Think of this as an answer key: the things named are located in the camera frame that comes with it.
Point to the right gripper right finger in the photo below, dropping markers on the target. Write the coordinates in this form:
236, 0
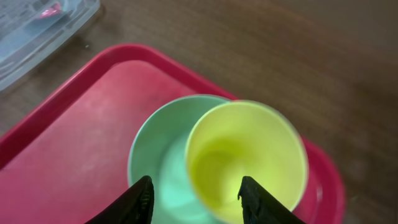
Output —
260, 207

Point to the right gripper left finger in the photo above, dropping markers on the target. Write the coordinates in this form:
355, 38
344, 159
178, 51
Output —
134, 206

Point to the yellow plastic cup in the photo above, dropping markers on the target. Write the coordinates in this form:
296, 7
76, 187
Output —
244, 138

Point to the red snack wrapper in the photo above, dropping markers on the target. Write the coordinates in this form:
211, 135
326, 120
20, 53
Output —
53, 10

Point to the green plastic bowl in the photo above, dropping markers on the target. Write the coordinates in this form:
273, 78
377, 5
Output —
158, 150

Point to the red serving tray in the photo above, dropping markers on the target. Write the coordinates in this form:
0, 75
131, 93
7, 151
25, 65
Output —
67, 160

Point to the clear plastic bin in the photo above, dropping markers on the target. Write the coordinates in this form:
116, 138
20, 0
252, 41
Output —
26, 40

